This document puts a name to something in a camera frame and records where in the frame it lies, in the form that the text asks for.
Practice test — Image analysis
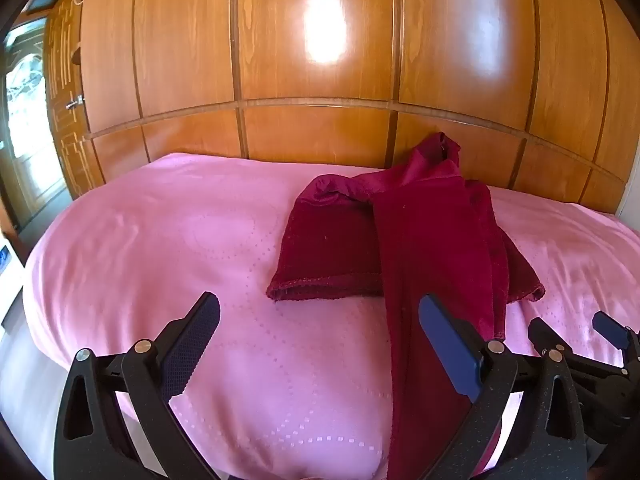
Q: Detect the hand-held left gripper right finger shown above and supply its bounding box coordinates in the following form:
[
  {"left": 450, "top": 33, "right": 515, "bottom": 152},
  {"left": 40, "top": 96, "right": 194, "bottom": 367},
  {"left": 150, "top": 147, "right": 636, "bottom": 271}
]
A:
[{"left": 419, "top": 294, "right": 586, "bottom": 480}]

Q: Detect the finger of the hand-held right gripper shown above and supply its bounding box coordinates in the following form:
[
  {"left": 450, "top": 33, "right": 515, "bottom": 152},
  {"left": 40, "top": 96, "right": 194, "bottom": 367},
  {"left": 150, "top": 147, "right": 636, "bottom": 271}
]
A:
[
  {"left": 592, "top": 311, "right": 640, "bottom": 361},
  {"left": 527, "top": 317, "right": 576, "bottom": 361}
]

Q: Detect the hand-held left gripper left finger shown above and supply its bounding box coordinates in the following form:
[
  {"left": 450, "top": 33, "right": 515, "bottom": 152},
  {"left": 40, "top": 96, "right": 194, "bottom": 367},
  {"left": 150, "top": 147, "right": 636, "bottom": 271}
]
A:
[{"left": 54, "top": 291, "right": 222, "bottom": 480}]

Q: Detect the dark red velvet garment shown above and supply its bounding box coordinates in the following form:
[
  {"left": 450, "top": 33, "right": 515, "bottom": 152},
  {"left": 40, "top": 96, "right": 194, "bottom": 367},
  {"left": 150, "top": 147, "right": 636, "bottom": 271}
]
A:
[{"left": 266, "top": 132, "right": 545, "bottom": 480}]

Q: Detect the pink bedsheet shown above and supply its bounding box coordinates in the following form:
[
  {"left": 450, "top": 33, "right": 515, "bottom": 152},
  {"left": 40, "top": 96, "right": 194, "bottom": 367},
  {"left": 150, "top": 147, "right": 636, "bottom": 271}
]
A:
[{"left": 22, "top": 152, "right": 640, "bottom": 480}]

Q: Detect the white appliance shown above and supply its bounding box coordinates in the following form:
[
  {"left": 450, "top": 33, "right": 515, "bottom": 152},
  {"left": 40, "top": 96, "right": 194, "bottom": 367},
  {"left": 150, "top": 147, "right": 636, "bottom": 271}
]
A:
[{"left": 0, "top": 242, "right": 27, "bottom": 333}]

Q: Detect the glass panel door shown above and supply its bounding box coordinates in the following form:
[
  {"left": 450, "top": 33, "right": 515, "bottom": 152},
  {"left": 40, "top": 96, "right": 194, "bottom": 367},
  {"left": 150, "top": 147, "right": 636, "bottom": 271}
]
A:
[{"left": 0, "top": 15, "right": 68, "bottom": 233}]

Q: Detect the wooden wardrobe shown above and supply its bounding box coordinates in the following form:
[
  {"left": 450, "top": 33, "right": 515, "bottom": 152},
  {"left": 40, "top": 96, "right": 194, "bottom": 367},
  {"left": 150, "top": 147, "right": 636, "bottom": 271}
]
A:
[{"left": 44, "top": 0, "right": 640, "bottom": 218}]

